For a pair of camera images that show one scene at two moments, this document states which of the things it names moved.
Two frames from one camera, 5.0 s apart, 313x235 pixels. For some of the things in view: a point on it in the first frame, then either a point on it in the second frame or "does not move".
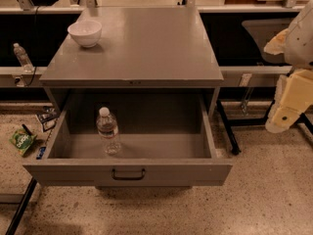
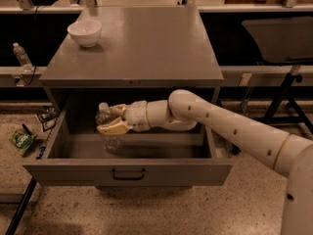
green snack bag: x=21 y=140 does not move
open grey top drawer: x=167 y=138 does not move
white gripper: x=300 y=43 to x=137 y=116
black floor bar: x=19 y=211 does not move
